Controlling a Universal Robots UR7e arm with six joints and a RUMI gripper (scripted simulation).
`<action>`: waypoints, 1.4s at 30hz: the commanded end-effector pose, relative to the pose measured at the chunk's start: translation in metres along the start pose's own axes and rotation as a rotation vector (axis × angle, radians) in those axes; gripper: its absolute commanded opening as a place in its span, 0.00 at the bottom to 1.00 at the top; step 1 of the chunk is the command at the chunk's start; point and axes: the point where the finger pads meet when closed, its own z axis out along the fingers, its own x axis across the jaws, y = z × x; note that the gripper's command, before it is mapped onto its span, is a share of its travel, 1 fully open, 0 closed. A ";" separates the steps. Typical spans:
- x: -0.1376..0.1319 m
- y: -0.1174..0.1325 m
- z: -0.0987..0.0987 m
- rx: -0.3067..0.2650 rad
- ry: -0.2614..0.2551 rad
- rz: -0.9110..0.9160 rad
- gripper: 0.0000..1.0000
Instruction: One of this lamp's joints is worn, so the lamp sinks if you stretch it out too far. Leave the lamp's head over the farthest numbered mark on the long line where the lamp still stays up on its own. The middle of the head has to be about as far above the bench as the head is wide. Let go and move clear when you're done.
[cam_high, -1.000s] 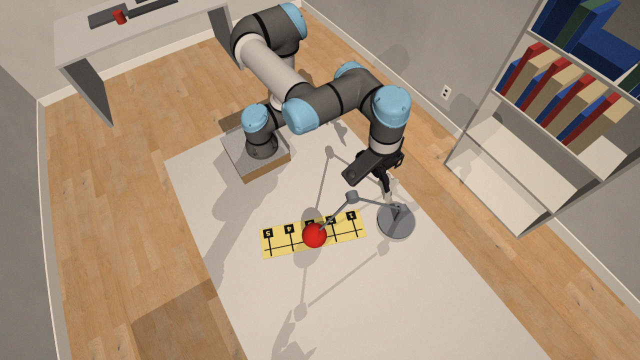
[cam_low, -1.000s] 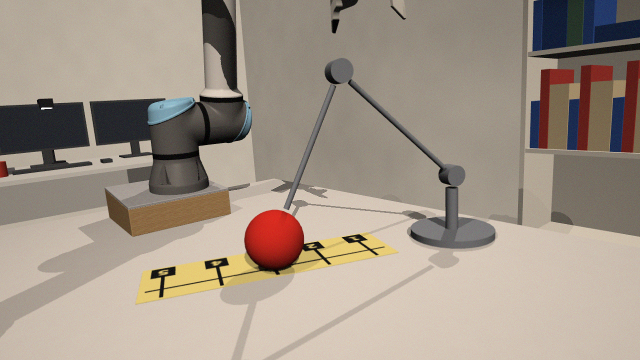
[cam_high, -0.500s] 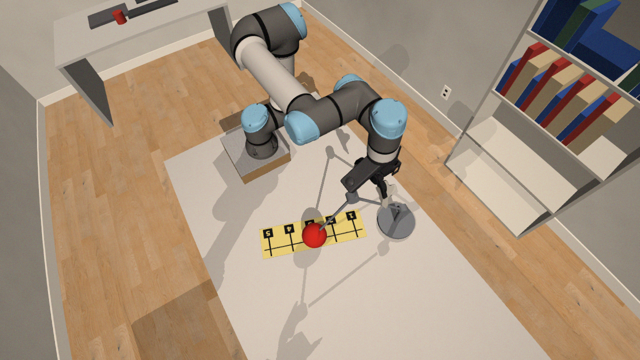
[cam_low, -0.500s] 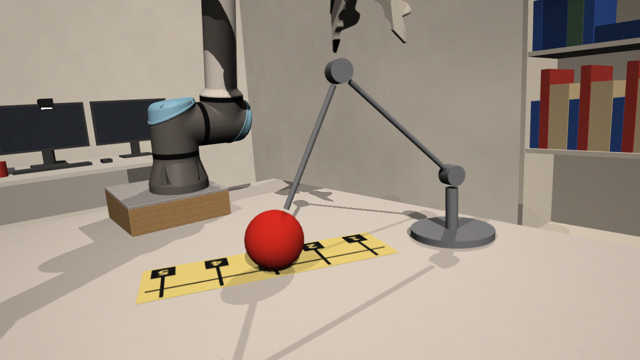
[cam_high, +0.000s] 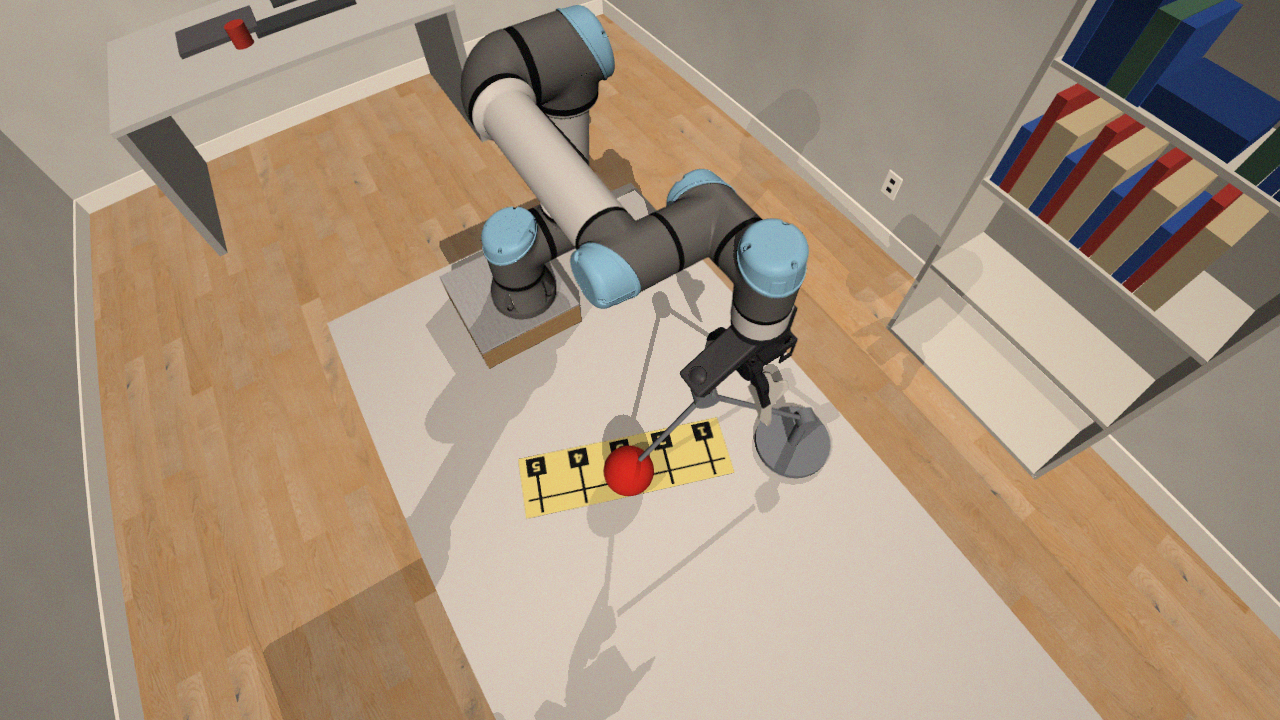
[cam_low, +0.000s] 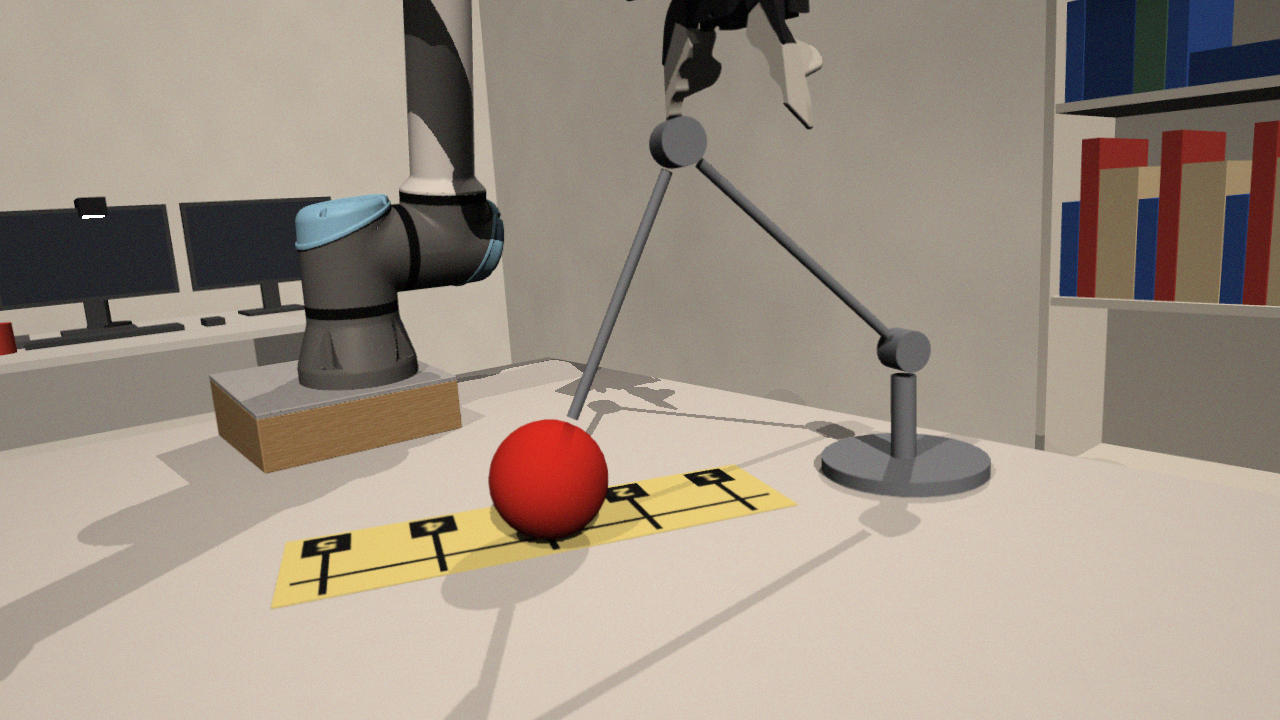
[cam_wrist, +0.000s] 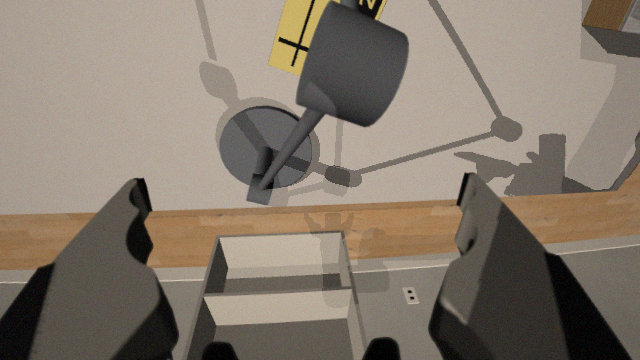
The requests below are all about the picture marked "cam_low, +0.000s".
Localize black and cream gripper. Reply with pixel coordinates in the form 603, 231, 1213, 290
662, 0, 823, 129

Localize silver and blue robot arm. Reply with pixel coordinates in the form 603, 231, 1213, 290
294, 0, 504, 389

